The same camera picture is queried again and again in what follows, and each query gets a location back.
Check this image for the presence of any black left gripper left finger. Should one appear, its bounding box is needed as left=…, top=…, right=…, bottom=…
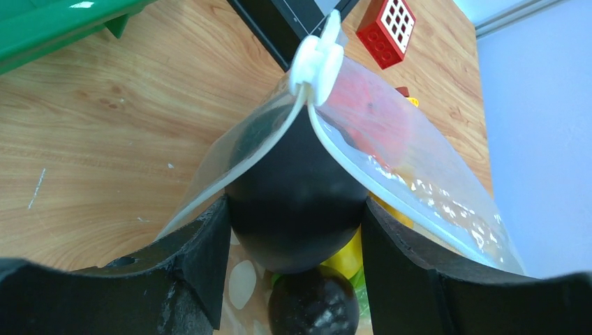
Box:
left=1, top=197, right=230, bottom=334

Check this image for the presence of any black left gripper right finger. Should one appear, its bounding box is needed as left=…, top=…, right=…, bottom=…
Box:
left=361, top=199, right=591, bottom=334

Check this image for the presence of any dark purple fake eggplant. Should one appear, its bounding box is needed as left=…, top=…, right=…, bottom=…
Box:
left=225, top=107, right=369, bottom=274

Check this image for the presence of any clear zip top bag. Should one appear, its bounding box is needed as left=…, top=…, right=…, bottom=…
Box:
left=154, top=9, right=528, bottom=335

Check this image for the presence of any pink fake peach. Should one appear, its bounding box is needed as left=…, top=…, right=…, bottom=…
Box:
left=320, top=61, right=415, bottom=170

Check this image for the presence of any yellow fake banana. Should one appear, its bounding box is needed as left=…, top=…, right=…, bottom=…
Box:
left=321, top=193, right=414, bottom=279

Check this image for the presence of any yellow toy block car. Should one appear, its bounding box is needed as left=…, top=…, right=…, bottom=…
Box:
left=396, top=86, right=419, bottom=107

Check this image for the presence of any red white toy block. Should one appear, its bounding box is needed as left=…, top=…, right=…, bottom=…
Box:
left=356, top=0, right=416, bottom=70

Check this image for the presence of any black grey checkerboard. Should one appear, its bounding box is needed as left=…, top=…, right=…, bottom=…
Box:
left=228, top=0, right=358, bottom=72

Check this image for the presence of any green plastic tray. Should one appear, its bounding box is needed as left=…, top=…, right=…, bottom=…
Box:
left=1, top=0, right=153, bottom=74

